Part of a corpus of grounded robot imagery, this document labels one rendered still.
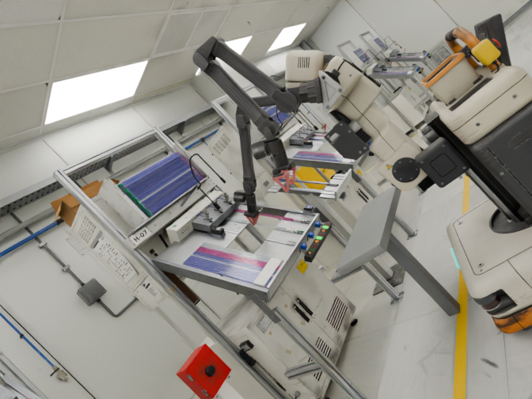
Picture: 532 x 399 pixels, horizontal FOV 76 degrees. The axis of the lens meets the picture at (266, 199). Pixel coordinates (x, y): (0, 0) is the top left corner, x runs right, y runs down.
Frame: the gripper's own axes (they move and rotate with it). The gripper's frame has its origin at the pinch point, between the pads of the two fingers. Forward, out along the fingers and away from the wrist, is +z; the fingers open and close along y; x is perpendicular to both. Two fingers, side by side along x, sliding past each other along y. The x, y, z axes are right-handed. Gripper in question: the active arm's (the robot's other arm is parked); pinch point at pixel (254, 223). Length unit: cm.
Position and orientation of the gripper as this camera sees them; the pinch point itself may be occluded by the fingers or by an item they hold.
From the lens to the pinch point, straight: 207.1
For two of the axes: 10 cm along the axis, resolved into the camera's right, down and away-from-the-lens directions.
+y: -4.6, 4.7, -7.5
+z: 1.0, 8.7, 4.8
